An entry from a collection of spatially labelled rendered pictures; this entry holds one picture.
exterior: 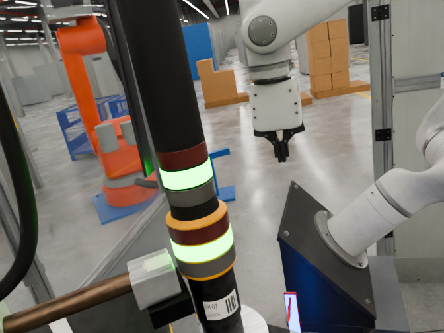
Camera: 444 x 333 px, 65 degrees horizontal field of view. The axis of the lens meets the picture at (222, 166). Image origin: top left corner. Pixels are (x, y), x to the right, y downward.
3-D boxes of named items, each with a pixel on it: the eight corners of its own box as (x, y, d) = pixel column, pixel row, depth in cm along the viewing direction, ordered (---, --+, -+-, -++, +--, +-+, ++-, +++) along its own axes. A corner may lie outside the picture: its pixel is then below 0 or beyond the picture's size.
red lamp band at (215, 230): (178, 254, 22) (173, 237, 22) (164, 225, 26) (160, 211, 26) (239, 230, 23) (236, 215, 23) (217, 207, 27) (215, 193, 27)
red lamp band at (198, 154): (164, 175, 21) (159, 156, 21) (154, 161, 24) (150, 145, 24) (216, 160, 22) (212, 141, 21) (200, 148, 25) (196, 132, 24)
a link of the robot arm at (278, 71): (295, 56, 70) (296, 71, 71) (252, 63, 73) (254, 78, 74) (293, 61, 63) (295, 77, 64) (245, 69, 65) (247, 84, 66)
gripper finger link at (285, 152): (295, 126, 73) (298, 156, 75) (279, 128, 74) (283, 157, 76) (294, 131, 70) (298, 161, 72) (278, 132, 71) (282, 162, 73)
